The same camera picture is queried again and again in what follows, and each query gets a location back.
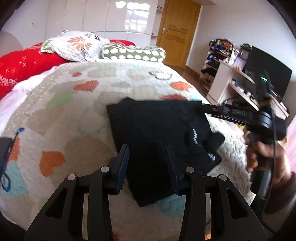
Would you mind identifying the black pants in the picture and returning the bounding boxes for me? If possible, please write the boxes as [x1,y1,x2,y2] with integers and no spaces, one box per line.
[106,98,225,207]

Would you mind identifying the white wardrobe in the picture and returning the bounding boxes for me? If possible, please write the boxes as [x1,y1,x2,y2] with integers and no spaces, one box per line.
[45,0,165,46]

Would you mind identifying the wooden door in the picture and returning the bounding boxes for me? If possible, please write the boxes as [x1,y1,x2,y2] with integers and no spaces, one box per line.
[157,0,201,67]

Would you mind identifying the red long pillow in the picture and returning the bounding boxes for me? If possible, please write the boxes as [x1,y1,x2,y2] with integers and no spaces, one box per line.
[1,40,134,98]

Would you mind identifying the white shelf unit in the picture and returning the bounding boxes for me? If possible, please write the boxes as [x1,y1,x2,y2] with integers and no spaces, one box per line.
[201,39,290,120]

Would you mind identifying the green white dotted pillow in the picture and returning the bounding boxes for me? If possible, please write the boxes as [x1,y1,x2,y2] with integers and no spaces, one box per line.
[101,43,166,62]

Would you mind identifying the heart pattern quilt bedspread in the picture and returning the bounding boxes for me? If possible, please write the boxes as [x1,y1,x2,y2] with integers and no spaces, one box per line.
[1,60,254,240]

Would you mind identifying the desk clock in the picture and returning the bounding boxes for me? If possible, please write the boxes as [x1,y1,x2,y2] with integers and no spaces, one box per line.
[239,43,252,60]

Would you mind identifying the white headboard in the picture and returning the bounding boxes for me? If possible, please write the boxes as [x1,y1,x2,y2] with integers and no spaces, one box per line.
[0,32,23,57]

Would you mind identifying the right hand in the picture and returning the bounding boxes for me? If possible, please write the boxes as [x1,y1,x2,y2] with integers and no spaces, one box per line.
[245,135,293,186]

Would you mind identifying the blue lanyard strap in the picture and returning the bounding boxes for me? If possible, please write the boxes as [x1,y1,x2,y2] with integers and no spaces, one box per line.
[0,127,25,193]

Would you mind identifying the black television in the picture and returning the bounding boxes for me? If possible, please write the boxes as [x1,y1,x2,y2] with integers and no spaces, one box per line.
[244,46,292,100]

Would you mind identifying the white floral pillow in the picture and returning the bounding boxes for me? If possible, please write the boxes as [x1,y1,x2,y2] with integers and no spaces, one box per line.
[40,31,110,63]

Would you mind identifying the black cable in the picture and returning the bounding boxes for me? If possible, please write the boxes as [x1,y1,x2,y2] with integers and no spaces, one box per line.
[261,85,278,223]

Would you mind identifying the pink bed sheet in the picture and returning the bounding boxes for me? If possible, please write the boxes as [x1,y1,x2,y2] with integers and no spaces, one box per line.
[0,66,58,134]

